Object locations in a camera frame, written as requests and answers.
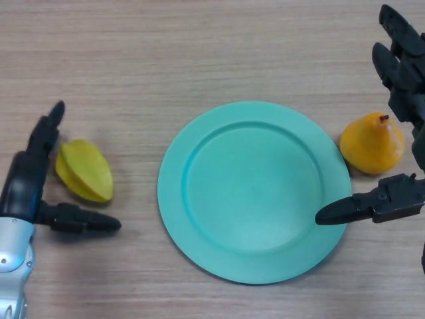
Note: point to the yellow starfruit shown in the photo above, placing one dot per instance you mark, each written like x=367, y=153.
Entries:
x=84, y=169

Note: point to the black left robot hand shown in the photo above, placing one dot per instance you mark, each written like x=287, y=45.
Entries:
x=23, y=186

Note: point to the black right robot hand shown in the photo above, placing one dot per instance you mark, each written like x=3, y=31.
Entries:
x=395, y=199

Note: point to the green round plate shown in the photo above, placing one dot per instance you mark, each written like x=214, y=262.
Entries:
x=254, y=199

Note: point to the orange yellow pear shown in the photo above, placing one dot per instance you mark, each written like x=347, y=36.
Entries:
x=372, y=146

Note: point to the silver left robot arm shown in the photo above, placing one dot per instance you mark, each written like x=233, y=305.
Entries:
x=13, y=259

